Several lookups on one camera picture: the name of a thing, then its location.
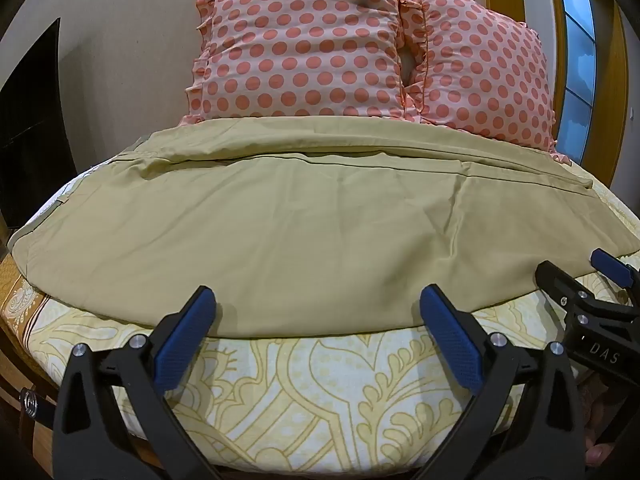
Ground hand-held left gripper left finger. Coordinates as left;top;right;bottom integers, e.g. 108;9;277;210
52;286;222;480

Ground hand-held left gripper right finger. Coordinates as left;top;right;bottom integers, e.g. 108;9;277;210
414;284;587;480

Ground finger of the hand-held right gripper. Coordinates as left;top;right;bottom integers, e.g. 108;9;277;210
590;247;640;307
535;259;603;331

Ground khaki pants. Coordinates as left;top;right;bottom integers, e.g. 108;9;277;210
7;116;640;339

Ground yellow patterned bed sheet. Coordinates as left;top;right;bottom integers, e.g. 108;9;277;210
0;159;640;472

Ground glass window pane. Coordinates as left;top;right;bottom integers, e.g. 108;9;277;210
552;0;597;167

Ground pink polka dot pillow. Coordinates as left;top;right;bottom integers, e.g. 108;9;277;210
400;0;572;166
181;0;432;128

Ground dark furniture panel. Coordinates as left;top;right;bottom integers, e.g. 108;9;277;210
0;17;64;231

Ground wooden window frame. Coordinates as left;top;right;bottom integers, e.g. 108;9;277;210
479;0;632;188

